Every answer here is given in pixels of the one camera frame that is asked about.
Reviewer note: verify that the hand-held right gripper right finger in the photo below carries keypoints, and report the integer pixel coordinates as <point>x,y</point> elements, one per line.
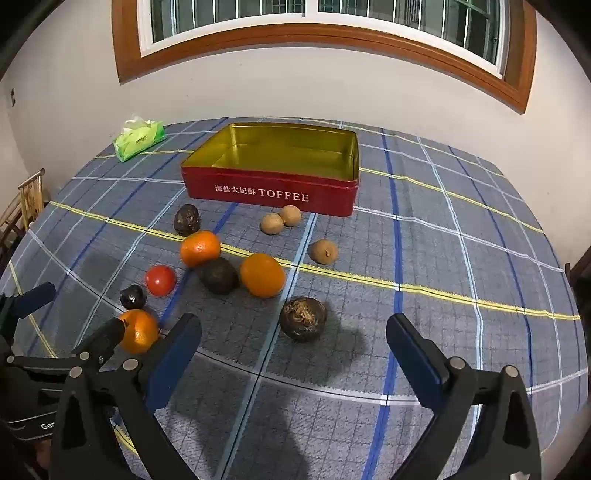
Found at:
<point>415,355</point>

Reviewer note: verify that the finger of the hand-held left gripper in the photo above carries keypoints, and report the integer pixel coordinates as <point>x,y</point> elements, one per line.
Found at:
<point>104,342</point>
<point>37,296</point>

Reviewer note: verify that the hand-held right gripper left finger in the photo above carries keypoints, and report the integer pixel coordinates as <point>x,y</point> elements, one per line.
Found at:
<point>179,344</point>

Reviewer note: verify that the small dark passion fruit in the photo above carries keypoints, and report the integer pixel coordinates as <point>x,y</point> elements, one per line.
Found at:
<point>133,297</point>

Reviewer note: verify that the red tomato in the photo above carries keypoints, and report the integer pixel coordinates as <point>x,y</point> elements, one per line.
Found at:
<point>160,280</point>

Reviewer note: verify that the dark smooth passion fruit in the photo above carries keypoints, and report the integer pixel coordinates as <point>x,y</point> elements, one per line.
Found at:
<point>219,275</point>

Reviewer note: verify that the large dark wrinkled passion fruit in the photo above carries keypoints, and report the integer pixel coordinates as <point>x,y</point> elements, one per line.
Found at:
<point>303,318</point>

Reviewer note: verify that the round brown fruit with stem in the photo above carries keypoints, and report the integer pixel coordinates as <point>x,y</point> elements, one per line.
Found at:
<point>323,251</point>

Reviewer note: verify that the red tin box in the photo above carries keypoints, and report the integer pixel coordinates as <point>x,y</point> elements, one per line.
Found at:
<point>277,194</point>

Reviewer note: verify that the wooden chair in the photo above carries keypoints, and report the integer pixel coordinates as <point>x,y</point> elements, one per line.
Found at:
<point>18,207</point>

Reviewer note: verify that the grey plaid tablecloth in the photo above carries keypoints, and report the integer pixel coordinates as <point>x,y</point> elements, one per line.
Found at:
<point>461,258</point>

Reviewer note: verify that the dark wooden furniture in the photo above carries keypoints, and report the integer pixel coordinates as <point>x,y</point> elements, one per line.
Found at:
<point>573,277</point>

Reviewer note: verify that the green tissue pack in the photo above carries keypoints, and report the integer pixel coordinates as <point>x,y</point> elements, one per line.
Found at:
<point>138,138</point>

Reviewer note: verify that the wooden framed window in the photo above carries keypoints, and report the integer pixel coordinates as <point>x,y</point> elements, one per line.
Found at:
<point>323,39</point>

